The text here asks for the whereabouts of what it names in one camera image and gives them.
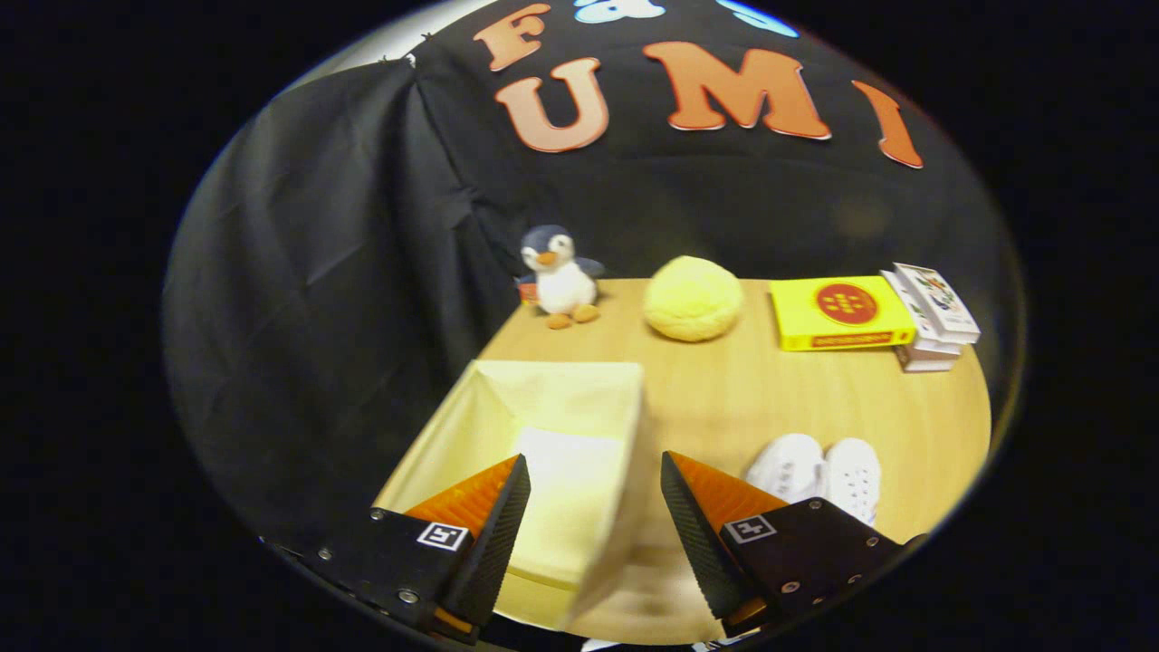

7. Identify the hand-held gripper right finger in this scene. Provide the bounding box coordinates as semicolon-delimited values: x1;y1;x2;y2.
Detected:
660;450;911;640

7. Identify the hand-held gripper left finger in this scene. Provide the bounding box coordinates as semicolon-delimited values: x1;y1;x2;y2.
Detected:
294;455;532;646

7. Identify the cream fabric storage box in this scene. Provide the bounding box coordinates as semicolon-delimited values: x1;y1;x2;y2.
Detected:
373;360;657;632

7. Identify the white canvas shoe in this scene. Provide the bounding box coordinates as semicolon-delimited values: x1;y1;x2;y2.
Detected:
744;433;827;504
822;438;882;526

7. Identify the yellow round plush cushion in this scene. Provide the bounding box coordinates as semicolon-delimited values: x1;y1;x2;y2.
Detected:
643;255;745;343

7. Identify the yellow book with red circle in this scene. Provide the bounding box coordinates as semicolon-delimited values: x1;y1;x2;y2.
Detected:
769;275;917;352

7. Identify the penguin plush toy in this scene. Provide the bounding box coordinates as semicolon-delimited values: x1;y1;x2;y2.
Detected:
516;225;606;330

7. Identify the pale pink book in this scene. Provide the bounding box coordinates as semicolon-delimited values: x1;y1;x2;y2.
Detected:
895;344;957;373

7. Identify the black backdrop cloth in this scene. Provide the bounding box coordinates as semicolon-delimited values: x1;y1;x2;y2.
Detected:
163;0;1024;580

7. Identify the white paperback book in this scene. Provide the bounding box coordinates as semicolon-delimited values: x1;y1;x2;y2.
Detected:
880;270;963;356

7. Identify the white illustrated book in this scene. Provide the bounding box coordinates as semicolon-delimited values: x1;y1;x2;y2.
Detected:
892;263;982;345

